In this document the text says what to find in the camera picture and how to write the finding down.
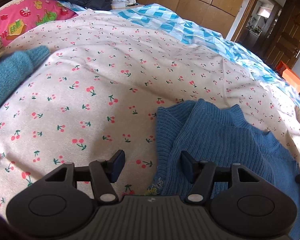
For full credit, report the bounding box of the blue striped knit sweater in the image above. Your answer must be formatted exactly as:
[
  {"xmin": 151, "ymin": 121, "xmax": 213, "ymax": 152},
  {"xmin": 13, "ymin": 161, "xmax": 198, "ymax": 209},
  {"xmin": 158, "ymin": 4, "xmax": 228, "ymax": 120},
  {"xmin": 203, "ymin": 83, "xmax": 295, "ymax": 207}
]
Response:
[{"xmin": 148, "ymin": 99, "xmax": 300, "ymax": 239}]

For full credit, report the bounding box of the white cherry print bedsheet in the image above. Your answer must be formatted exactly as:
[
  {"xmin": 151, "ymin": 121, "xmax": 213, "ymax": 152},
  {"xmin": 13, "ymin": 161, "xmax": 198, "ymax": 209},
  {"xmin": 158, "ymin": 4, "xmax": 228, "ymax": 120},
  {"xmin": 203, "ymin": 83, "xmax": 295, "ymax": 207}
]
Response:
[{"xmin": 0, "ymin": 12, "xmax": 300, "ymax": 215}]

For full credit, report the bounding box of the orange box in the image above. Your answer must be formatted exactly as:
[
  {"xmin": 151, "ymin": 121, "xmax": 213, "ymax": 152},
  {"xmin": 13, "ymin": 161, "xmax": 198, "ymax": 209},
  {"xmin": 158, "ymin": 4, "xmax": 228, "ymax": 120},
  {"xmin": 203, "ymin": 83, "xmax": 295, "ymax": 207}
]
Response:
[{"xmin": 275, "ymin": 61, "xmax": 300, "ymax": 93}]

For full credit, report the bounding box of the blue white checkered quilt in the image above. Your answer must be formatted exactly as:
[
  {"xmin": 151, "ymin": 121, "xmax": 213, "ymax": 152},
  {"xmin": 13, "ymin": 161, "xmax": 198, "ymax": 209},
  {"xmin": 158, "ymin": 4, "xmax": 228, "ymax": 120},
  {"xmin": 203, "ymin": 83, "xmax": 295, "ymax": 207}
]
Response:
[{"xmin": 111, "ymin": 3, "xmax": 300, "ymax": 108}]

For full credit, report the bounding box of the teal knit garment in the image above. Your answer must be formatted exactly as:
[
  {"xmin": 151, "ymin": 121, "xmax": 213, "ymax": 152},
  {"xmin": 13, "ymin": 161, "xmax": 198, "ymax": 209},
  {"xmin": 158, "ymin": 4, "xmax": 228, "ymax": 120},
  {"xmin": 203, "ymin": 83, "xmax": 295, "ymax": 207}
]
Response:
[{"xmin": 0, "ymin": 46, "xmax": 51, "ymax": 107}]

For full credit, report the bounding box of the wooden door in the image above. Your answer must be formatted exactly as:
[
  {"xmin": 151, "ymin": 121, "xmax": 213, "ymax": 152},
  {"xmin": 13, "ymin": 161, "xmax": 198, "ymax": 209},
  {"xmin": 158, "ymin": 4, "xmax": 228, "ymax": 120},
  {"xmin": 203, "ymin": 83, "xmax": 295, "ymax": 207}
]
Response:
[{"xmin": 263, "ymin": 1, "xmax": 300, "ymax": 69}]

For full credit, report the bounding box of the pink cartoon print pillow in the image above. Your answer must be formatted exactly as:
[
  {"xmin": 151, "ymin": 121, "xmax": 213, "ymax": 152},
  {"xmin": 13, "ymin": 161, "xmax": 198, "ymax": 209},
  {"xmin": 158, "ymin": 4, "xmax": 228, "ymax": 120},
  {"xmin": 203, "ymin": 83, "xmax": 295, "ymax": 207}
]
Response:
[{"xmin": 0, "ymin": 0, "xmax": 77, "ymax": 46}]

